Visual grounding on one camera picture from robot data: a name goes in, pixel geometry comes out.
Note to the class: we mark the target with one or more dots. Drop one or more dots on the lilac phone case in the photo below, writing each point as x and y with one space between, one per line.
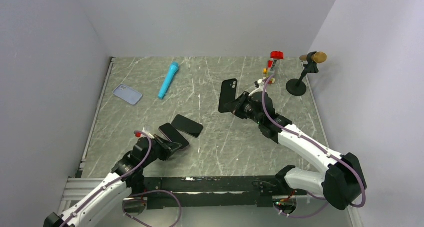
127 94

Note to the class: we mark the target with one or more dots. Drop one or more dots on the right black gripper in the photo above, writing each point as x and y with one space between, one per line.
234 105

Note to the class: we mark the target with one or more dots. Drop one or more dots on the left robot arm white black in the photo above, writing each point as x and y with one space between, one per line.
109 182

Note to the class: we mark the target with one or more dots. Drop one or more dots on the purple smartphone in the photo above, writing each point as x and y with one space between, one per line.
173 135

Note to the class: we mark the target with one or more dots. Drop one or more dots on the aluminium frame rail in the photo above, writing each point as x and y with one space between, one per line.
77 188

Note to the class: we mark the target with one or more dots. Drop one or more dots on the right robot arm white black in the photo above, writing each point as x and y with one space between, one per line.
339 177

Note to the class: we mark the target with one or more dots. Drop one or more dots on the blue toy microphone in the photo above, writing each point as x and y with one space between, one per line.
173 69

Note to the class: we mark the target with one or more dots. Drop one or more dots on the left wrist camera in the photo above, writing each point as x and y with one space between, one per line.
144 132

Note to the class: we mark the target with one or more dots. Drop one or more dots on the colourful toy brick stack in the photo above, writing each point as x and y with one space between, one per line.
270 69

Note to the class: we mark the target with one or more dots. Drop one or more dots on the black smartphone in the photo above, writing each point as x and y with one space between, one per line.
187 126

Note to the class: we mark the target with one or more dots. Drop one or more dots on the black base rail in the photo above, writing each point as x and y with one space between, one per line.
261 191

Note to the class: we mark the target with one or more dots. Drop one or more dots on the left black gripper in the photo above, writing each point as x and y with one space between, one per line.
168 147

